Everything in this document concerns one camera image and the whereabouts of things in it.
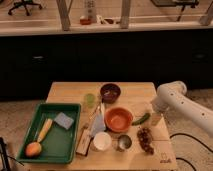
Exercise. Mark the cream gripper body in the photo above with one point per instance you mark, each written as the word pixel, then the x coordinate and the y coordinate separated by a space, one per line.
pixel 155 118

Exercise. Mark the green pepper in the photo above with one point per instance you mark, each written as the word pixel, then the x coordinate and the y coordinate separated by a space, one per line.
pixel 141 120

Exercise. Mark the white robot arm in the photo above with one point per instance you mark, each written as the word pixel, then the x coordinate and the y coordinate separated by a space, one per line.
pixel 173 95

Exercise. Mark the small metal cup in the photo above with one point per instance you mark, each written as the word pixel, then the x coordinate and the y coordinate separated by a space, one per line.
pixel 124 142

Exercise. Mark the white paper cup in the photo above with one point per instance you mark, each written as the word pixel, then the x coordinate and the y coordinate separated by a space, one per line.
pixel 102 141

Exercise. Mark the green plastic cup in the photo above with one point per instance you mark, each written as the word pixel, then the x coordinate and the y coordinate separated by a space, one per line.
pixel 89 100

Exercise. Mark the bunch of dark grapes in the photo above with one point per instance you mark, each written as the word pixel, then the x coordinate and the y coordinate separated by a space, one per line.
pixel 145 139

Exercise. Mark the orange bowl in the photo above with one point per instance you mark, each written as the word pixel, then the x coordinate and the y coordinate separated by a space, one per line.
pixel 118 119

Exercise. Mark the dark purple bowl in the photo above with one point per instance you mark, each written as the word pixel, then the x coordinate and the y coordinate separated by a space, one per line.
pixel 110 93

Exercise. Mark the wooden block brush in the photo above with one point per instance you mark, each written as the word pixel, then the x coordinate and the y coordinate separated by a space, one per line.
pixel 84 142

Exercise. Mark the grey sponge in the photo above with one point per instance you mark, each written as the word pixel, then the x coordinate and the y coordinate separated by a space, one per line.
pixel 63 120

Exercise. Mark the green plastic tray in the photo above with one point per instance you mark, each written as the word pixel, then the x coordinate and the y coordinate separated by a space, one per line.
pixel 58 146

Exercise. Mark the yellow corn cob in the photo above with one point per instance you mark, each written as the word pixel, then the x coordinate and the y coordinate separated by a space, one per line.
pixel 47 125

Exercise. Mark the red bowl on shelf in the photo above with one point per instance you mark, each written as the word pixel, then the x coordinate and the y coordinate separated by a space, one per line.
pixel 85 21

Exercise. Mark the orange fruit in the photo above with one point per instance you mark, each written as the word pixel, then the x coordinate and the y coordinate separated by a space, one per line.
pixel 33 149

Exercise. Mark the white bottle on shelf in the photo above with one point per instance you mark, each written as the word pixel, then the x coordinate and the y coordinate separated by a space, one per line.
pixel 90 10

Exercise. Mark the black stand at left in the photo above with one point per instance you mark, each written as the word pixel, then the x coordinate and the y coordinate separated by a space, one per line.
pixel 4 157

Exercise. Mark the black office chair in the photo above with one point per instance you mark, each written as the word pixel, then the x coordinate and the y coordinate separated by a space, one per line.
pixel 25 4

